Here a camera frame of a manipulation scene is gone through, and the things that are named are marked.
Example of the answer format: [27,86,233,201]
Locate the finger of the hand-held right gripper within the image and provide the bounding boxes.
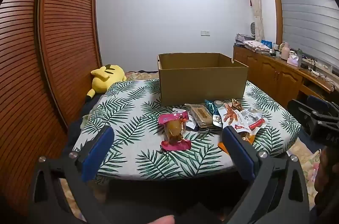
[287,98,322,132]
[306,95,339,116]

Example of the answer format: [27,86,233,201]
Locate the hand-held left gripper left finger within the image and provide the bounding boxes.
[28,125,116,224]

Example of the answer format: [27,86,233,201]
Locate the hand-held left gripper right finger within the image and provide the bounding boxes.
[221,125,311,224]

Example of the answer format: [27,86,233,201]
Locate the silver snack packet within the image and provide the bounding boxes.
[213,100,226,127]

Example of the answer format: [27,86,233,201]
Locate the clear brown cake packet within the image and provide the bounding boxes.
[189,104,214,129]

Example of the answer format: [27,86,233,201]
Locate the teal snack packet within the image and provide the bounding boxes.
[204,99,216,115]

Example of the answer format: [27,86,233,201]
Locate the pink drumstick snack packet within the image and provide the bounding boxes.
[158,111,192,152]

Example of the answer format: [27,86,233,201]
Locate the brown cardboard box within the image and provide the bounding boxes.
[157,53,249,107]

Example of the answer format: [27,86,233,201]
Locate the person's left hand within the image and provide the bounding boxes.
[147,216,175,224]

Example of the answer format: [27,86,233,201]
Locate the orange snack packet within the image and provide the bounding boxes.
[218,131,256,154]

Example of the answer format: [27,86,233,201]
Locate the dark blue blanket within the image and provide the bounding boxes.
[67,95,101,146]

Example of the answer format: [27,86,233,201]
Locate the white red snack packet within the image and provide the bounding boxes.
[235,107,268,133]

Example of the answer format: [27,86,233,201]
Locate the clear chicken feet packet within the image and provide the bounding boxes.
[220,103,246,129]

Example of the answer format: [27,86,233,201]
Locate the leaf print tablecloth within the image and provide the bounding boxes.
[71,79,301,182]

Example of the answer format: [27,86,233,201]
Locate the pink tissue box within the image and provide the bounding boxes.
[287,53,301,66]

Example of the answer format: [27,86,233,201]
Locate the gold wrapped candy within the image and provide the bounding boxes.
[231,98,243,111]

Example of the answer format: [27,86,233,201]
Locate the wooden sideboard cabinet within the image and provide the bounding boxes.
[233,45,336,108]

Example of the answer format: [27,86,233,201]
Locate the dark blue snack packet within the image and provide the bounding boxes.
[184,118,200,132]

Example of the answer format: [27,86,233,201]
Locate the pink bottle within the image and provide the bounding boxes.
[280,42,291,61]

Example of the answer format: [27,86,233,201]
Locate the yellow plush toy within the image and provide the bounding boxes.
[86,64,127,103]

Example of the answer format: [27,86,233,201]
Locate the pile of folded clothes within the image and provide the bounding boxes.
[234,33,271,52]

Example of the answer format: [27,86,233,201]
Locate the grey window blind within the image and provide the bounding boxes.
[274,0,339,69]

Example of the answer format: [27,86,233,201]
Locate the cream patterned curtain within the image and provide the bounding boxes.
[242,0,265,42]

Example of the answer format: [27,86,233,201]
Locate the wooden window frame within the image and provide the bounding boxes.
[267,0,286,47]

